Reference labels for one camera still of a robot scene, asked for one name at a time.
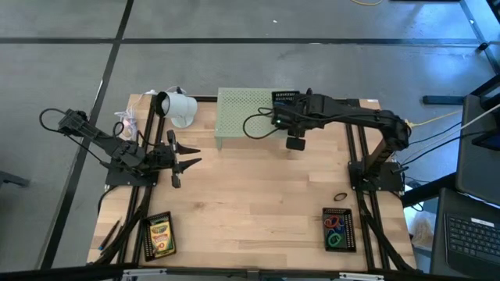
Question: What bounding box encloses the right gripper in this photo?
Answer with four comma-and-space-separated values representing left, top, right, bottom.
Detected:
272, 93, 327, 152

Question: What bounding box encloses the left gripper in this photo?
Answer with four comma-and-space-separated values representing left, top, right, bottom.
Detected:
145, 129, 203, 190

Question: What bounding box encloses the yellow Crayola crayon box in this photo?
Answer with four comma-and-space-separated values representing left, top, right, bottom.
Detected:
148, 218, 175, 259

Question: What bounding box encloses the green perforated metal riser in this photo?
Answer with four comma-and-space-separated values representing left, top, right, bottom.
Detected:
214, 87, 298, 150

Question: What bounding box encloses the dark blue pen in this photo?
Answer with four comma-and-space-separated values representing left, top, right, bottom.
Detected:
97, 218, 123, 251

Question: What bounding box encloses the black floor bar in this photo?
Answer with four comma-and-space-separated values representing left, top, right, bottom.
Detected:
423, 95, 466, 105

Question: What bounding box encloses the beige crumpled bag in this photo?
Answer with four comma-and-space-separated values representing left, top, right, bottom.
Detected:
412, 216, 433, 251

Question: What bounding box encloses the black chair leg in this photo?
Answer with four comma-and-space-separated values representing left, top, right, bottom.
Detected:
0, 169, 30, 188

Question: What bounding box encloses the dark grey laptop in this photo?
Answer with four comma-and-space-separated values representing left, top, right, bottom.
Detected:
429, 187, 500, 280

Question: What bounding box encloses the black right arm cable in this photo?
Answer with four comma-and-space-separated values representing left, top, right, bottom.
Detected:
242, 107, 282, 141

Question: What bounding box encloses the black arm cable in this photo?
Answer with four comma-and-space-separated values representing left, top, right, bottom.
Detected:
242, 107, 282, 141
38, 108, 85, 136

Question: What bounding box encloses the black aluminium table frame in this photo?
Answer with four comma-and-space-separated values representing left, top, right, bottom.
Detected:
89, 95, 421, 272

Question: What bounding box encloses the white lamp cable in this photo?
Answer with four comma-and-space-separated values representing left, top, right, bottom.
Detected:
114, 86, 184, 136

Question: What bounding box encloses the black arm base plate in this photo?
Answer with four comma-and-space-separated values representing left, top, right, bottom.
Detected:
104, 155, 160, 187
348, 160, 404, 193

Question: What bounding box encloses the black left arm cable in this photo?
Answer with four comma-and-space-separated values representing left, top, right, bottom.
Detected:
38, 108, 85, 136

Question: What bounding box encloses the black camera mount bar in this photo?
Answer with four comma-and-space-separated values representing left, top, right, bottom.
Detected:
0, 263, 500, 281

